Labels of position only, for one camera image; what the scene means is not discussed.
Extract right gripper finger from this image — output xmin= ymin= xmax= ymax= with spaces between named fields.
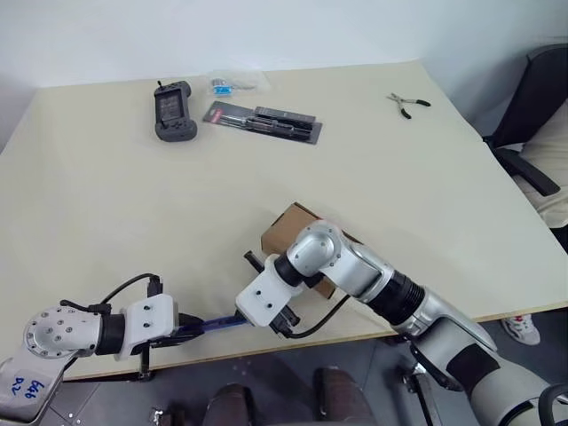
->
xmin=242 ymin=249 xmax=268 ymax=273

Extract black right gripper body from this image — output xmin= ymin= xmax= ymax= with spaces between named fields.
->
xmin=270 ymin=305 xmax=303 ymax=340

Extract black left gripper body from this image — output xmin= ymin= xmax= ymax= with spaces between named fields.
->
xmin=148 ymin=310 xmax=191 ymax=352

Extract blue box cutter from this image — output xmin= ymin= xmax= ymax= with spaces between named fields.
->
xmin=177 ymin=312 xmax=250 ymax=334

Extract brown cardboard box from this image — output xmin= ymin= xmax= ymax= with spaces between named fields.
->
xmin=259 ymin=201 xmax=363 ymax=301

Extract metal table clamp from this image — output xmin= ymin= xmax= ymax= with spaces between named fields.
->
xmin=136 ymin=342 xmax=155 ymax=381

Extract dark reddish rounded shape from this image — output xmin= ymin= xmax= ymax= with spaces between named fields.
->
xmin=207 ymin=383 xmax=259 ymax=426
xmin=312 ymin=366 xmax=375 ymax=426

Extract black tool blister pack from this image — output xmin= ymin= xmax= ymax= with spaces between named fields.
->
xmin=202 ymin=100 xmax=327 ymax=146

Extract dark grey handheld game console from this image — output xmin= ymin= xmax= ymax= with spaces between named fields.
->
xmin=153 ymin=79 xmax=200 ymax=144

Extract clear plastic bag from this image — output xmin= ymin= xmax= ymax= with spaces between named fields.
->
xmin=206 ymin=69 xmax=272 ymax=97

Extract white patterned sneaker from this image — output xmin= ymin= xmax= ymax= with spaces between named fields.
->
xmin=501 ymin=312 xmax=542 ymax=347

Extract black office chair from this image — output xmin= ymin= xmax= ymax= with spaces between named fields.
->
xmin=482 ymin=43 xmax=568 ymax=199

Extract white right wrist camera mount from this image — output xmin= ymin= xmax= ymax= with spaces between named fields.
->
xmin=234 ymin=255 xmax=308 ymax=328

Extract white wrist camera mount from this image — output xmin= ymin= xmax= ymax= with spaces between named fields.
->
xmin=234 ymin=255 xmax=308 ymax=328
xmin=115 ymin=293 xmax=181 ymax=362

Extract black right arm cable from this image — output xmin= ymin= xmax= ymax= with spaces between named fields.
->
xmin=283 ymin=290 xmax=354 ymax=341

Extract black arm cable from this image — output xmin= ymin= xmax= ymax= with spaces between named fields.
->
xmin=59 ymin=273 xmax=163 ymax=312
xmin=283 ymin=290 xmax=354 ymax=341

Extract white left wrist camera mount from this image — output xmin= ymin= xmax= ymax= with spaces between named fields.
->
xmin=115 ymin=293 xmax=181 ymax=362

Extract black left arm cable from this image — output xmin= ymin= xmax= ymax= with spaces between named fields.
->
xmin=59 ymin=273 xmax=163 ymax=312

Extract metal table leg frame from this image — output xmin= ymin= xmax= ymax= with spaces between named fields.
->
xmin=400 ymin=340 xmax=450 ymax=426

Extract black-handled pliers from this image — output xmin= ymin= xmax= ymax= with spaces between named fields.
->
xmin=385 ymin=91 xmax=432 ymax=121

